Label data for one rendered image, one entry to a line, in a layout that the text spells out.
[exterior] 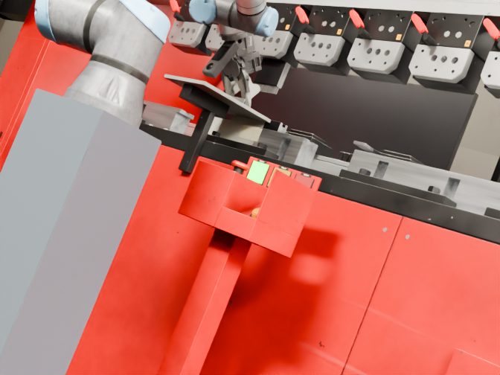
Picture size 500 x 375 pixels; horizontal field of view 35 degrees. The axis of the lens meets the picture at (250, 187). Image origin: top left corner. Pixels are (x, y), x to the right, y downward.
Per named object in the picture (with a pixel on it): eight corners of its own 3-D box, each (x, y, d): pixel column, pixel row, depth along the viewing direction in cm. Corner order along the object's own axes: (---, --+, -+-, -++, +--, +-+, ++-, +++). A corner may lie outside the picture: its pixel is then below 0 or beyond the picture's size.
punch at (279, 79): (251, 88, 235) (263, 59, 235) (255, 91, 236) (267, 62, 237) (274, 92, 228) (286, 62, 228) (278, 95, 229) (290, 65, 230)
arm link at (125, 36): (133, 65, 145) (162, -3, 146) (73, 45, 149) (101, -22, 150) (159, 85, 156) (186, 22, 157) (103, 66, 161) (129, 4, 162)
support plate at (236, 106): (163, 77, 219) (164, 74, 219) (228, 114, 237) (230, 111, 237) (204, 85, 206) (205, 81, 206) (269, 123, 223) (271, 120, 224)
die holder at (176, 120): (88, 114, 287) (98, 89, 287) (101, 120, 291) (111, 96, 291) (169, 136, 250) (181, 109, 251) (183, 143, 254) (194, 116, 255)
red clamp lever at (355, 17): (351, 7, 207) (364, 30, 201) (360, 14, 210) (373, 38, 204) (346, 11, 208) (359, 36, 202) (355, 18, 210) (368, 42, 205)
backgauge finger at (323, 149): (248, 123, 237) (254, 108, 237) (302, 154, 255) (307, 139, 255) (274, 129, 228) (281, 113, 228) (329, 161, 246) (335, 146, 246)
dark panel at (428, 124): (196, 158, 323) (236, 58, 326) (199, 160, 324) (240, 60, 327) (423, 227, 241) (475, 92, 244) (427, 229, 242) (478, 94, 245)
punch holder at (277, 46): (243, 52, 237) (265, 1, 238) (263, 64, 243) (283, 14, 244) (278, 56, 226) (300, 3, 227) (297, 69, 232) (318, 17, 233)
